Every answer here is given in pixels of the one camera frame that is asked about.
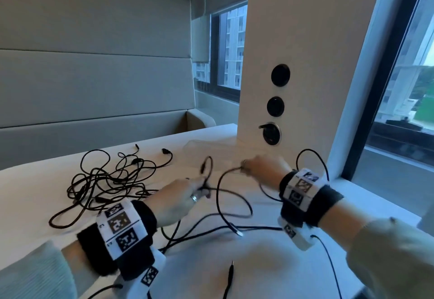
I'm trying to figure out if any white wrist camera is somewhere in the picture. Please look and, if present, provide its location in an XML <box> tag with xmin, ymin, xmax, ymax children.
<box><xmin>113</xmin><ymin>245</ymin><xmax>167</xmax><ymax>299</ymax></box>
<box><xmin>278</xmin><ymin>215</ymin><xmax>315</xmax><ymax>252</ymax></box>

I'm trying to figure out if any round black wall socket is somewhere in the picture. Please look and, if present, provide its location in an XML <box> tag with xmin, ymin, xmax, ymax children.
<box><xmin>267</xmin><ymin>96</ymin><xmax>285</xmax><ymax>118</ymax></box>
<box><xmin>271</xmin><ymin>64</ymin><xmax>291</xmax><ymax>88</ymax></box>

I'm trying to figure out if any thin black wrist camera cable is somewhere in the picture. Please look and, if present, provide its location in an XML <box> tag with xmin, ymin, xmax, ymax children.
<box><xmin>86</xmin><ymin>283</ymin><xmax>124</xmax><ymax>299</ymax></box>
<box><xmin>310</xmin><ymin>234</ymin><xmax>343</xmax><ymax>299</ymax></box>

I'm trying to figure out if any black cable with jack plug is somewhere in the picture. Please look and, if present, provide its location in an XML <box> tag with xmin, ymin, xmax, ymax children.
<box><xmin>222</xmin><ymin>260</ymin><xmax>235</xmax><ymax>299</ymax></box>

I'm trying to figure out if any person's left hand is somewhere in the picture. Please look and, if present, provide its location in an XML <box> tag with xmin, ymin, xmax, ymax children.
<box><xmin>146</xmin><ymin>177</ymin><xmax>211</xmax><ymax>231</ymax></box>

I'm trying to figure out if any person's right forearm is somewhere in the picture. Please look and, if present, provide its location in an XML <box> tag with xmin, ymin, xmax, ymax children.
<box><xmin>318</xmin><ymin>204</ymin><xmax>434</xmax><ymax>299</ymax></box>

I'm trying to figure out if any round black socket open lid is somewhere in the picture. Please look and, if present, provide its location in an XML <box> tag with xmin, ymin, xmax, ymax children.
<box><xmin>258</xmin><ymin>122</ymin><xmax>282</xmax><ymax>147</ymax></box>

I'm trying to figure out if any black cable with silver plug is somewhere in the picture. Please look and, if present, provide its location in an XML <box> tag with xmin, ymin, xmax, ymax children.
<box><xmin>159</xmin><ymin>156</ymin><xmax>285</xmax><ymax>254</ymax></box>

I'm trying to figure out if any tangle of black cables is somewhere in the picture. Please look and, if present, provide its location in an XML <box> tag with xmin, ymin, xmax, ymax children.
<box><xmin>48</xmin><ymin>144</ymin><xmax>173</xmax><ymax>230</ymax></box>

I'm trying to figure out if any black wristband with marker tags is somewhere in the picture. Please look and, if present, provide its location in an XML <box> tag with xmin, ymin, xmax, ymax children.
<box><xmin>278</xmin><ymin>168</ymin><xmax>345</xmax><ymax>229</ymax></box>
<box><xmin>77</xmin><ymin>198</ymin><xmax>158</xmax><ymax>282</ymax></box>

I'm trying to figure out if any person's right hand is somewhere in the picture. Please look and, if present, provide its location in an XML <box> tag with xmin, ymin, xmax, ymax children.
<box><xmin>241</xmin><ymin>154</ymin><xmax>293</xmax><ymax>191</ymax></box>

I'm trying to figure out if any person's left forearm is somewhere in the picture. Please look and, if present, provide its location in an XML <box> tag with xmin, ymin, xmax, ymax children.
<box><xmin>0</xmin><ymin>238</ymin><xmax>104</xmax><ymax>299</ymax></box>

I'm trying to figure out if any dark framed window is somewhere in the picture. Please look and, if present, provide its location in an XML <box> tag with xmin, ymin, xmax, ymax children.
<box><xmin>340</xmin><ymin>0</ymin><xmax>434</xmax><ymax>222</ymax></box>
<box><xmin>210</xmin><ymin>1</ymin><xmax>249</xmax><ymax>103</ymax></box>

